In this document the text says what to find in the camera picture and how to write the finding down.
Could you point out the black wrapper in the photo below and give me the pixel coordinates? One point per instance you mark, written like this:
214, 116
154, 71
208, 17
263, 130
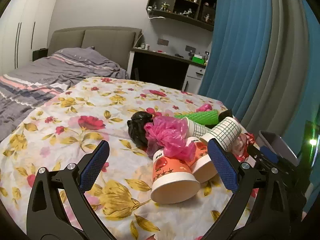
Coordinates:
225, 113

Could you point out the grey trash bin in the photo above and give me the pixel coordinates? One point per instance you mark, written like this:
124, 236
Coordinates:
282, 142

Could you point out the white wardrobe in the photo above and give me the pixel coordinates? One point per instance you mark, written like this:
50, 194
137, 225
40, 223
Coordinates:
22, 30

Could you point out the green box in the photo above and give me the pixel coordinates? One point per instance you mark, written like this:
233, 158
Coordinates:
198, 59

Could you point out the red wrapper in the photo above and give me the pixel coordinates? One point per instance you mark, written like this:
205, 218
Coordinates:
246, 140

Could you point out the dark desk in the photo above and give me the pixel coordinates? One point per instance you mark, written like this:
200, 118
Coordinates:
162, 53

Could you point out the grey curtain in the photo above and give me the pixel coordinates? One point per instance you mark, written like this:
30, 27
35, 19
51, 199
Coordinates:
282, 55

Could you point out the wall socket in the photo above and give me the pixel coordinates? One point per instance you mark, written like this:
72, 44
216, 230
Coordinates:
190, 49
162, 42

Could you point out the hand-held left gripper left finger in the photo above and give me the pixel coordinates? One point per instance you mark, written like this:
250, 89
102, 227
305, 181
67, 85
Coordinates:
93, 165

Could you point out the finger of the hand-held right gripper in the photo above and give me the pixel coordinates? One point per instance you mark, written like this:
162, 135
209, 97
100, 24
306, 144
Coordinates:
268, 154

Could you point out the green grid paper cup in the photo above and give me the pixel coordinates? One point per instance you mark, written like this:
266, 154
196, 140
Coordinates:
197, 127
225, 130

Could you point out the white cups on desk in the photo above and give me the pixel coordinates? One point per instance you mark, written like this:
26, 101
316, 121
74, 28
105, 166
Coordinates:
144, 46

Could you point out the white drawer cabinet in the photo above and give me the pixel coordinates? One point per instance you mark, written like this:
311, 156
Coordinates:
195, 76

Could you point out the crumpled pink plastic bag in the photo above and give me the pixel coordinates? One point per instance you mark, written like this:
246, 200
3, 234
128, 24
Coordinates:
165, 132

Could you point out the green corrugated sheet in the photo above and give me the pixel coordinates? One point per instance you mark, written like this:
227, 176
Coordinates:
202, 117

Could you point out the row of figurines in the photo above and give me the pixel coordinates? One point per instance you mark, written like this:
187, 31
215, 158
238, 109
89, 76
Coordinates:
163, 6

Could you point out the dark nightstand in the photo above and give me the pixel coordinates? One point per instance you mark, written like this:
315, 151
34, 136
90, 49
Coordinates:
40, 54

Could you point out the grey striped blanket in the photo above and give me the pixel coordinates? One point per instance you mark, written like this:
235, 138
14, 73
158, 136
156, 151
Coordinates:
50, 75

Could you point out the black plastic bag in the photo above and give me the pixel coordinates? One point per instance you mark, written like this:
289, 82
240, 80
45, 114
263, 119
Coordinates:
137, 127

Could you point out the orange paper cup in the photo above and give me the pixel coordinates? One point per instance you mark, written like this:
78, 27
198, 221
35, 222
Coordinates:
172, 172
203, 160

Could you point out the grey padded headboard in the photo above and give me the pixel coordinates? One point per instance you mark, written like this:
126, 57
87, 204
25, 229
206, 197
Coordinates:
105, 40

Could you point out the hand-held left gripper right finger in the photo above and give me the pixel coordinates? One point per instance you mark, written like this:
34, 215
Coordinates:
222, 165

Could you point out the small pink plastic bag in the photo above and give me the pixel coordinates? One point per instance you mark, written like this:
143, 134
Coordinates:
203, 108

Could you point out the floral tablecloth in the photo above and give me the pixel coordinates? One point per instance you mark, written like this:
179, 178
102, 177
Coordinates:
75, 140

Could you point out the blue curtain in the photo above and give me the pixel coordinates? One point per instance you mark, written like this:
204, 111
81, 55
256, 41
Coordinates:
232, 42

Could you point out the dark chair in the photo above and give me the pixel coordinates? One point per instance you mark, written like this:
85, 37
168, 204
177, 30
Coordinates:
136, 73

